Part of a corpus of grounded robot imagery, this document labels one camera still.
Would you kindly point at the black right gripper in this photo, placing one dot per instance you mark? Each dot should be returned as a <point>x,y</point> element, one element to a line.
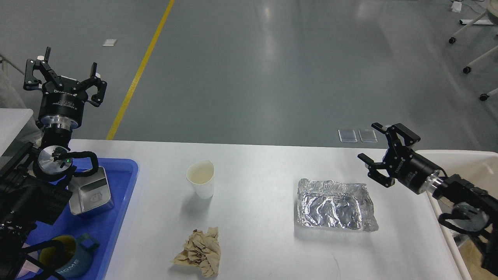
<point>400,161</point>

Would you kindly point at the clear floor plate right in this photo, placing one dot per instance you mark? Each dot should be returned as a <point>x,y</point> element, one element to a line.
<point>367,135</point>

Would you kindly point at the white paper cup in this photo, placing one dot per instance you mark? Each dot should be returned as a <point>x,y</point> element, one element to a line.
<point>201,177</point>

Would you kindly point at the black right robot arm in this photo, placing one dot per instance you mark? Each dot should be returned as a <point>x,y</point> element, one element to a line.
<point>474,212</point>

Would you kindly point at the clear floor plate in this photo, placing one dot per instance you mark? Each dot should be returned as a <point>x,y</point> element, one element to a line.
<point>367,135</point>
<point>347,135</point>

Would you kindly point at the white paper on floor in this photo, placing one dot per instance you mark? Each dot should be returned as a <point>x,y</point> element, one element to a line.
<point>109,42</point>

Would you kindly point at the crumpled brown paper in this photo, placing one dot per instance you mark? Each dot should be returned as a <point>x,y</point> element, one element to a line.
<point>201,250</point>

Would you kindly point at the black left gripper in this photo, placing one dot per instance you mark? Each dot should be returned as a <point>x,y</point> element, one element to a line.
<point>63,103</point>

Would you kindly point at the stainless steel rectangular container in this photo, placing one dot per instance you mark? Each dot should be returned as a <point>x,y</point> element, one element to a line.
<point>90,195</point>

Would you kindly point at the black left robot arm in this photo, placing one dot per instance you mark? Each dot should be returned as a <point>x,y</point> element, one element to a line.
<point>34,182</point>

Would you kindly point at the wheeled stand left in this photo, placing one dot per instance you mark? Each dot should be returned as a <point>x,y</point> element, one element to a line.
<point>6,63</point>

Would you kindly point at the clear floor plate left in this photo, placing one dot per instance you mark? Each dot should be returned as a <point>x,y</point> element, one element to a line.
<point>347,135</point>

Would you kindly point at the crumpled aluminium foil tray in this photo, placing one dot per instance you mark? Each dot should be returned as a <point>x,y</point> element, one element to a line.
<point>332,205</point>

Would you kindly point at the white side table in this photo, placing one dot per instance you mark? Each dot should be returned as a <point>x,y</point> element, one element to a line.
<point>11,123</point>

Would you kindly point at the blue plastic tray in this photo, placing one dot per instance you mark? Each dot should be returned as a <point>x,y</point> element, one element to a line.
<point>103,225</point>

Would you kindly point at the teal mug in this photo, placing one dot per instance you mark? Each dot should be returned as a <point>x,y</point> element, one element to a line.
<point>76,257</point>

